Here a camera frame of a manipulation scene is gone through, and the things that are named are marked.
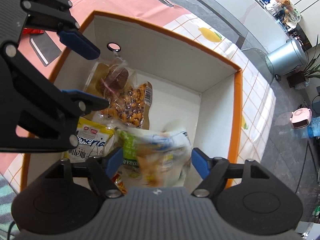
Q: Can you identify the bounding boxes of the red Mimi fries snack bag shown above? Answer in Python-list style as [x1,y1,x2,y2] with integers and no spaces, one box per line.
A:
[111,173,127,195]

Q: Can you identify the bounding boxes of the yellow America snack bag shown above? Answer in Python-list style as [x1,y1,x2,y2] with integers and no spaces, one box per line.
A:
[61,117,115,163]

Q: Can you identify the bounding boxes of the red chips bag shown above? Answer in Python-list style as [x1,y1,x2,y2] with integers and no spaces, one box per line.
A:
[22,28,44,35]

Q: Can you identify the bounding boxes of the green snack bag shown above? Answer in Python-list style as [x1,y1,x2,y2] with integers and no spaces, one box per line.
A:
[117,129,141,179]

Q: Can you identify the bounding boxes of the clear bag brown pastry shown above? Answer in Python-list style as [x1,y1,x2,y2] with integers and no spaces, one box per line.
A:
[101,52,129,98]

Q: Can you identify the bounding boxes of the clear bag orange nuts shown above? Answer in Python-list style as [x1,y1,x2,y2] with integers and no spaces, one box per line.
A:
[83,62,153,129]

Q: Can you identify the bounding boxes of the lemon print tablecloth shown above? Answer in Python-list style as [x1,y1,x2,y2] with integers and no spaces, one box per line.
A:
[4,15,277,196]

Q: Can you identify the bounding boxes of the orange white cardboard box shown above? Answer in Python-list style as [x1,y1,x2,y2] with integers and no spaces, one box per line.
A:
[19,10,243,193]

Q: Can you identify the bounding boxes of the pink small heater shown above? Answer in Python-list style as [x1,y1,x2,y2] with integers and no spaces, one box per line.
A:
[290,108,312,129]

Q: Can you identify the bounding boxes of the pink table mat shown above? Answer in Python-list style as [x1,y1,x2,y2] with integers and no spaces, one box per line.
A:
[1,0,190,191]

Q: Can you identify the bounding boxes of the potted green plant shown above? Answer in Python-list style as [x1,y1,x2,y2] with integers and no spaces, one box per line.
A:
[287,35,319,90]

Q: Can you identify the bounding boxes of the silver trash can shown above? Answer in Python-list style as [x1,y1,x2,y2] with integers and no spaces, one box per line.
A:
[265,38,308,76]

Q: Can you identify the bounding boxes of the white tv cabinet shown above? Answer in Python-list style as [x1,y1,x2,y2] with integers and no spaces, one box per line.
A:
[198,0,289,53]

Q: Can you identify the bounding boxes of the plush toy bouquet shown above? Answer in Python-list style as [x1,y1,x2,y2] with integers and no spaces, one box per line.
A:
[261,0,302,29]

